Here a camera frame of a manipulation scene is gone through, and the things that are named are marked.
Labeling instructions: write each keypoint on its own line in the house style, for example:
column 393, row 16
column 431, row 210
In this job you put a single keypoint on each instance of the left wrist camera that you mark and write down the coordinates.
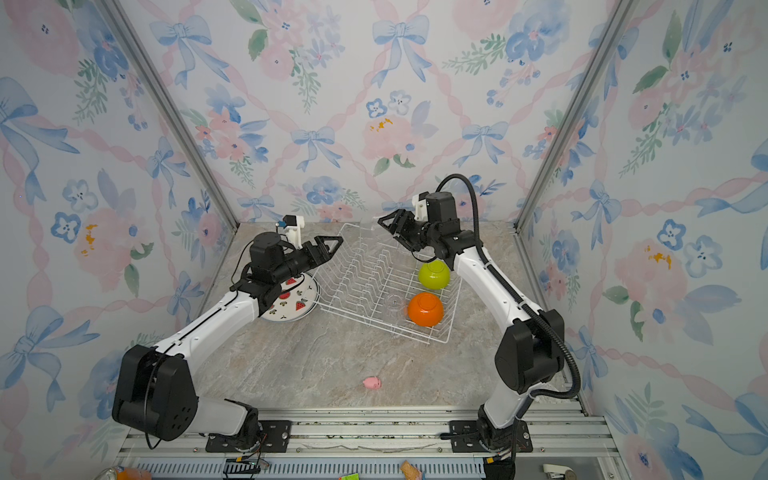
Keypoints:
column 290, row 228

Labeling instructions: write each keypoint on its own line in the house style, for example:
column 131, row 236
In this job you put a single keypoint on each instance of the orange bowl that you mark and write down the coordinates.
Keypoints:
column 425, row 310

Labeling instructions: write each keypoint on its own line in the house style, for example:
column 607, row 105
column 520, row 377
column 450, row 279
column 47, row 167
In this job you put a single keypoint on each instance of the left aluminium corner post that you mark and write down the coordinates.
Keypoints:
column 117, row 19

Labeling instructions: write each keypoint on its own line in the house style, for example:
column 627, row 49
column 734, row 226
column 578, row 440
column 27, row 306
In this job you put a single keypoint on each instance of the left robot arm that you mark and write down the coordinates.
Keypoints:
column 155, row 391

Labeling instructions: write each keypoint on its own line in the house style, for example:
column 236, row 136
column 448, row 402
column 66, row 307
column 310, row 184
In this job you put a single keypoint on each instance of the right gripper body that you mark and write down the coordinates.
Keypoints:
column 420, row 236

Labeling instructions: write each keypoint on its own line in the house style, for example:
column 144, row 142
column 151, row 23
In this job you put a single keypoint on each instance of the right aluminium corner post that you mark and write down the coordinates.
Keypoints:
column 614, row 28

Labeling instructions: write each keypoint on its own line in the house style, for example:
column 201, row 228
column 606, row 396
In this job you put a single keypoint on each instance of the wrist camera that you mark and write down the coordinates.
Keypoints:
column 419, row 203
column 290, row 228

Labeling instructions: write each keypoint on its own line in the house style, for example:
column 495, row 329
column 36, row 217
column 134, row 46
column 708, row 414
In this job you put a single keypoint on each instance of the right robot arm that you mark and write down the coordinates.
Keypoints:
column 531, row 360

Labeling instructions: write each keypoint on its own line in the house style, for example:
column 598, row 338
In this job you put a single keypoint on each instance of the small pink object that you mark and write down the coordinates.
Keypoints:
column 372, row 383

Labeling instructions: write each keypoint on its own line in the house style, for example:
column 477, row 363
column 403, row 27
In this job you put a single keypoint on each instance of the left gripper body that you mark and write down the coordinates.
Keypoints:
column 296, row 264

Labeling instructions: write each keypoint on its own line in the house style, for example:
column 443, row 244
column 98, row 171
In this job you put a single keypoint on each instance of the white wire dish rack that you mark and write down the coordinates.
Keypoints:
column 371, row 264

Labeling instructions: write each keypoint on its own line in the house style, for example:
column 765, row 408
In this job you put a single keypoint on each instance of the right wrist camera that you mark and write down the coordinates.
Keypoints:
column 419, row 203

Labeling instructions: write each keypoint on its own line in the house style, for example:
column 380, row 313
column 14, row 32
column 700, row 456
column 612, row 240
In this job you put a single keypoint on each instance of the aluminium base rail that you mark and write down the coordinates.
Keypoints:
column 556, row 442

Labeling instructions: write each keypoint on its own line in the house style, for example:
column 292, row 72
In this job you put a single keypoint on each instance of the clear glass cup front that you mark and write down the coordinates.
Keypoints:
column 394, row 303

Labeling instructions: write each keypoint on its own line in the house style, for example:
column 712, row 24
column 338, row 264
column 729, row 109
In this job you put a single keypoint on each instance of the aluminium corner post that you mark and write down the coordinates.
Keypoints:
column 614, row 28
column 117, row 19

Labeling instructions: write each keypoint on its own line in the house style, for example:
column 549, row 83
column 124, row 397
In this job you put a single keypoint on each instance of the watermelon pattern plate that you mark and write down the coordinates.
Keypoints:
column 298, row 297

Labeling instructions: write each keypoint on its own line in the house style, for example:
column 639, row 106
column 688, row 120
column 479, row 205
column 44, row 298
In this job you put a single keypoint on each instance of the lime green bowl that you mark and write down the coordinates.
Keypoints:
column 434, row 275

